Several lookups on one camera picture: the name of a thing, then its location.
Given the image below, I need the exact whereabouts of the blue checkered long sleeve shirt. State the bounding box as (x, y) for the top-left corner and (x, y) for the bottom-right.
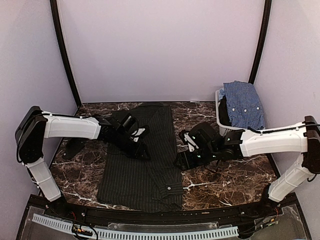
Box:
(223, 81), (265, 130)

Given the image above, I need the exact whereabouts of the left black frame post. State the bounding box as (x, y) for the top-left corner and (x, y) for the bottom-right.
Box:
(49, 0), (82, 108)

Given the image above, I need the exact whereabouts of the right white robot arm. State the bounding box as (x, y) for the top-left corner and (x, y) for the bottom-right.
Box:
(174, 115), (320, 217)

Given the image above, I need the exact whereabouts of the black front table rail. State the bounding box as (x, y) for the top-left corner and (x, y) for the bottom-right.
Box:
(40, 202), (275, 226)

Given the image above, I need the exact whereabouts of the right black frame post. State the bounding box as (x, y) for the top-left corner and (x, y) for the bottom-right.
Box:
(248, 0), (272, 85)

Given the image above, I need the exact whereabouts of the black frame post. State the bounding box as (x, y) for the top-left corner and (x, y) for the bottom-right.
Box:
(248, 0), (272, 85)
(49, 0), (82, 108)

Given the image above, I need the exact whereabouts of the black pinstriped long sleeve shirt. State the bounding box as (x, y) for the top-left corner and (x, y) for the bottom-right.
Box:
(51, 103), (184, 213)

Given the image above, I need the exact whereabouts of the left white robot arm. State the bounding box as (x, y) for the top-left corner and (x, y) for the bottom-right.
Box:
(14, 106), (151, 218)

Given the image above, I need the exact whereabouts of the white slotted cable duct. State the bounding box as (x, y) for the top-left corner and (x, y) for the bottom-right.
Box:
(32, 213), (239, 240)

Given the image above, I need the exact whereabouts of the white perforated plastic basket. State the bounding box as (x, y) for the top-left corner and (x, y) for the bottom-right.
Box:
(215, 90), (245, 137)

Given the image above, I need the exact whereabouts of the black garment in basket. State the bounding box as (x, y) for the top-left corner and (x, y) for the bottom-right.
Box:
(218, 96), (232, 126)

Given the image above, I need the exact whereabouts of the light blue shirt in basket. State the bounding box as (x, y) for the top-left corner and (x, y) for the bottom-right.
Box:
(218, 87), (226, 102)

